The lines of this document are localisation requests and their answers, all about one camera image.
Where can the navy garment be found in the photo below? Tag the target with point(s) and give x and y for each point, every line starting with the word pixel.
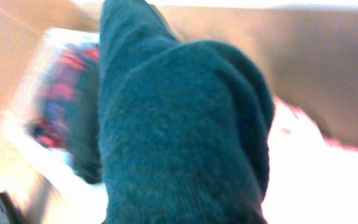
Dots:
pixel 183 126

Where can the red navy plaid shirt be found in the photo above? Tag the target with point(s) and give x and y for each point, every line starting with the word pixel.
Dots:
pixel 50 127

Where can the clear plastic storage bin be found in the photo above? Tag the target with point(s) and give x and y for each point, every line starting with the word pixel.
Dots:
pixel 60 196

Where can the pink garment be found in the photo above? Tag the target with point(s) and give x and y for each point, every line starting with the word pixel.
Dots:
pixel 313 179

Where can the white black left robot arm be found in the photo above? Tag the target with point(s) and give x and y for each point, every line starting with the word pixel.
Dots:
pixel 9 213

